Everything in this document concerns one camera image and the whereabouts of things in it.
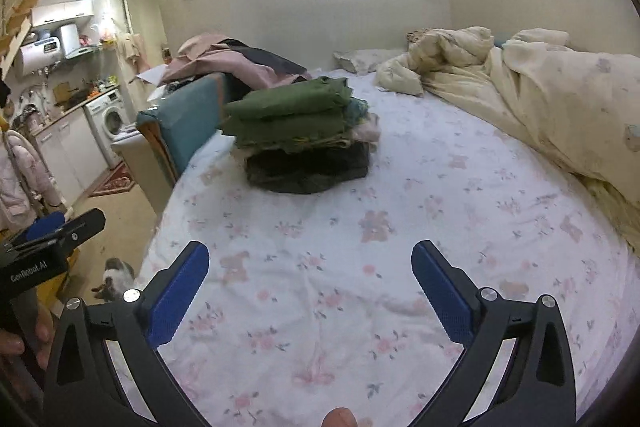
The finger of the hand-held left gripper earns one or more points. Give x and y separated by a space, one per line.
45 224
85 227

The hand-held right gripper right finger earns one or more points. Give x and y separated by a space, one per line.
442 292

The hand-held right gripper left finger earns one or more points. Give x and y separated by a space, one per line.
180 292

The green pants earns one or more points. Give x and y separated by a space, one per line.
285 107

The person's left hand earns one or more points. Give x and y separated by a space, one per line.
44 329

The person's right hand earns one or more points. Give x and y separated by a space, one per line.
340 418

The red patterned rug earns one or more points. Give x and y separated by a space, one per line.
112 182

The grey and white cat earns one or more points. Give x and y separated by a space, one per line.
115 279

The white kitchen cabinet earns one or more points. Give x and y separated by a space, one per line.
70 157

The white storage box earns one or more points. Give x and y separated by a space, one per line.
137 167

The bed with floral sheet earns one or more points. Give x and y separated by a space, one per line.
380 217

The white washing machine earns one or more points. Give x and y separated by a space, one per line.
107 122

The blue sofa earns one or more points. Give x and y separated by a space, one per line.
185 117

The white paper sheet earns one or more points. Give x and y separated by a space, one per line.
150 76

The white water heater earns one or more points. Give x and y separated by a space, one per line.
37 57

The dark folded garment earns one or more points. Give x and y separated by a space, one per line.
305 172

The hanging towels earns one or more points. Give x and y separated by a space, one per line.
130 47

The range hood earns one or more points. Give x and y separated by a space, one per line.
72 39

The wooden staircase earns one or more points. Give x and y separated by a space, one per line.
17 27

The pink clothes pile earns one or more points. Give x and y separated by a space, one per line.
210 62

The cream bear print quilt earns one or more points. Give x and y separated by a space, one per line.
560 97

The floral pillow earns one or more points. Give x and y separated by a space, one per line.
365 61

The dark grey garment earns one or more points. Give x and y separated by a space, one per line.
270 57

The brown patterned cloth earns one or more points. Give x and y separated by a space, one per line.
419 37

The white wall cabinet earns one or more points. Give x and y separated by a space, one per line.
60 12

